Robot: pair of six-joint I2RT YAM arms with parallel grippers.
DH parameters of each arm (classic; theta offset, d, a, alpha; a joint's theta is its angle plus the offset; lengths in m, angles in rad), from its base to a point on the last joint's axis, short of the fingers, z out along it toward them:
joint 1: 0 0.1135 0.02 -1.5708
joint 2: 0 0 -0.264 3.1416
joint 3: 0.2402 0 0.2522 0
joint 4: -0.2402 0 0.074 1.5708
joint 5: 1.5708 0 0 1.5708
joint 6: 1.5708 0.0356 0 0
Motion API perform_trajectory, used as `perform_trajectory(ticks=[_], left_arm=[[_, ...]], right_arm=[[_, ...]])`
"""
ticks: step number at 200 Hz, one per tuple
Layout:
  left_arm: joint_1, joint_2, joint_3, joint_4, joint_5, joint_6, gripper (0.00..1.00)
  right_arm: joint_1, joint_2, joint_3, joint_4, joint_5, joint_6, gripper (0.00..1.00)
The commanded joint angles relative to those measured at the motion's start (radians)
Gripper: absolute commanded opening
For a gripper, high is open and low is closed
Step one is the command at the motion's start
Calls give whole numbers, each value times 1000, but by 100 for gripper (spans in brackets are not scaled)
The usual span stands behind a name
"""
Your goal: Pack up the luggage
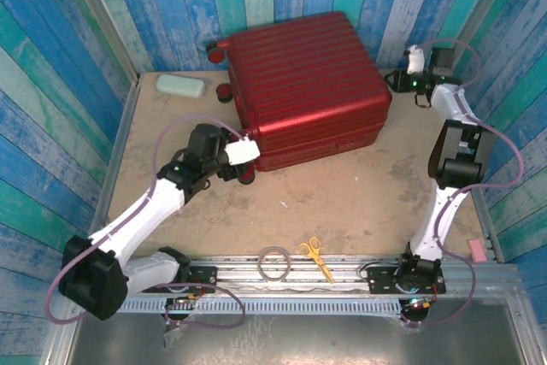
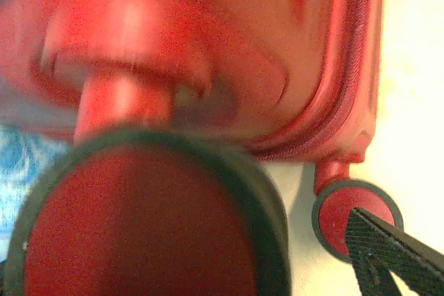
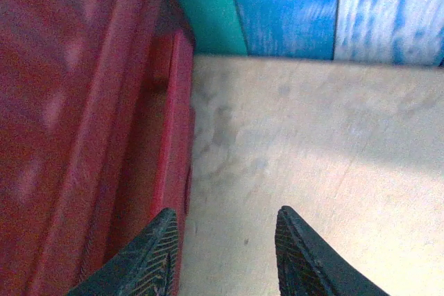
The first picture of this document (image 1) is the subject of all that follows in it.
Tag aluminium frame post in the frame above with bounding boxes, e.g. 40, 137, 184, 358
438, 0, 521, 82
59, 0, 142, 86

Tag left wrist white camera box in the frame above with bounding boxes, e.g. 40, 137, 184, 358
224, 136, 261, 167

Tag clear tape roll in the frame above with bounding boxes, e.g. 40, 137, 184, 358
257, 247, 292, 283

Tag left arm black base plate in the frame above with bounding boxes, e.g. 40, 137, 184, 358
141, 266, 218, 294

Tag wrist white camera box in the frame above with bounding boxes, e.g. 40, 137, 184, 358
224, 136, 261, 167
405, 44, 426, 76

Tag aluminium table side rail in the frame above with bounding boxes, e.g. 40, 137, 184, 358
80, 78, 143, 262
436, 74, 505, 262

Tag yellow-handled scissors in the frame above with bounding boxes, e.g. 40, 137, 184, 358
297, 236, 334, 285

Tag white slotted cable duct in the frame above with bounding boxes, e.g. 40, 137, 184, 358
80, 298, 403, 315

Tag aluminium mounting rail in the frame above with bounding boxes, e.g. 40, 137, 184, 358
63, 255, 521, 298

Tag steel sheet panel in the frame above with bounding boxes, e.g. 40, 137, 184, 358
68, 311, 527, 365

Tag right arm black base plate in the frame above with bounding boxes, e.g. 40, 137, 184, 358
368, 266, 446, 296

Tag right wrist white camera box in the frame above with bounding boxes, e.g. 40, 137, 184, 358
405, 44, 426, 76

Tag mint green sponge block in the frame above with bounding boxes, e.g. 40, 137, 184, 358
155, 74, 209, 99

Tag red hard-shell suitcase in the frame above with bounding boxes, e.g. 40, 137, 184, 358
205, 11, 393, 185

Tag pink rectangular block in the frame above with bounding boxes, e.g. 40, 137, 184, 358
467, 238, 487, 262

